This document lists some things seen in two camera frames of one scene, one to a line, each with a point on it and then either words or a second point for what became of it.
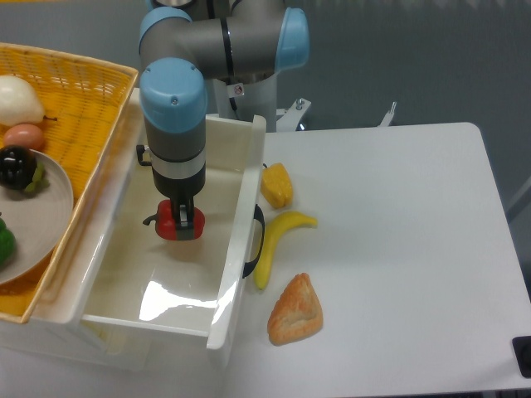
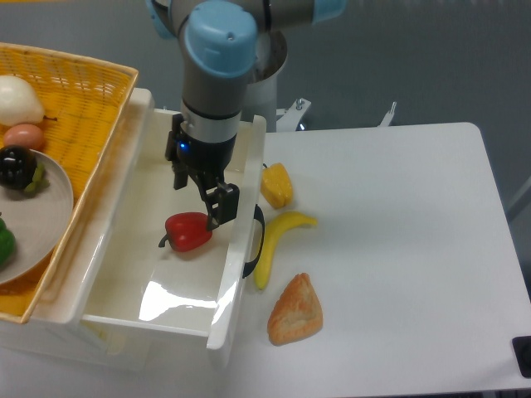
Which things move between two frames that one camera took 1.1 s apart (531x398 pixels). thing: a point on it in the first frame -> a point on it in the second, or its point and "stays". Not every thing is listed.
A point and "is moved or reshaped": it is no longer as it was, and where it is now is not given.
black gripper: x=177 y=181 -> x=210 y=160
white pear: x=19 y=104 stays
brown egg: x=24 y=135 stays
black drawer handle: x=259 y=215 stays
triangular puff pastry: x=298 y=313 stays
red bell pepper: x=165 y=225 is moved or reshaped
